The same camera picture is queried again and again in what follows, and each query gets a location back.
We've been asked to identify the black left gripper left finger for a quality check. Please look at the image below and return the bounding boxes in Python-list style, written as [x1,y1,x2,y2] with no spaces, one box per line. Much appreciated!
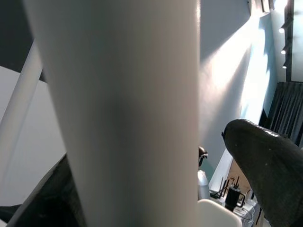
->
[14,155,83,227]

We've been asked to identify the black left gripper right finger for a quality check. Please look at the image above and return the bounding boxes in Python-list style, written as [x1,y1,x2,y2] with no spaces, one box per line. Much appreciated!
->
[221,119,303,227]

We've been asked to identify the white plastic table leg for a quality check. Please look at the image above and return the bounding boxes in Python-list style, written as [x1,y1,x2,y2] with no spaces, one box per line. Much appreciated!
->
[0,41,44,171]
[22,0,201,227]

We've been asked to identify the black radio charger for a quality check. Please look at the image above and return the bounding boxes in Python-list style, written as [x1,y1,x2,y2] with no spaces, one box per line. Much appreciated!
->
[224,176,246,210]

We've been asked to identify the white leaning panel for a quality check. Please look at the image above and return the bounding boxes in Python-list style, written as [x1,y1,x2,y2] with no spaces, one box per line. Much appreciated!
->
[209,148,235,192]

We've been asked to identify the dark grey curtain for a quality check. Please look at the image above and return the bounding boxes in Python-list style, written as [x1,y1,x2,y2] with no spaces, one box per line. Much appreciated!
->
[259,81,303,148]

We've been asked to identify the person in grey top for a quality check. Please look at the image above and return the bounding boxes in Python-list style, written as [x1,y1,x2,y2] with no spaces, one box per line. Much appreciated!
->
[197,146,209,201]

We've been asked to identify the white side table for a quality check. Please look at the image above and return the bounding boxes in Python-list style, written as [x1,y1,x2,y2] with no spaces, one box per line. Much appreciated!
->
[197,199,242,227]

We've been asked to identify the black ceiling light rail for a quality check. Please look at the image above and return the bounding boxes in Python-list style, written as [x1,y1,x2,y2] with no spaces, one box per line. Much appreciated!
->
[280,0,295,82]

